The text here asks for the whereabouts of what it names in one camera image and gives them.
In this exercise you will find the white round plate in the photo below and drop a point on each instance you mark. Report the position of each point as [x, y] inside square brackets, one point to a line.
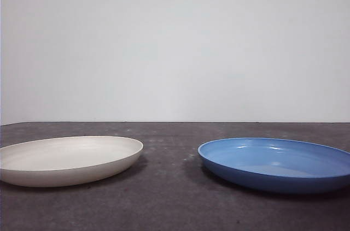
[68, 160]

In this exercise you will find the blue round plate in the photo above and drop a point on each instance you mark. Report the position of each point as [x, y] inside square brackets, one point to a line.
[273, 182]

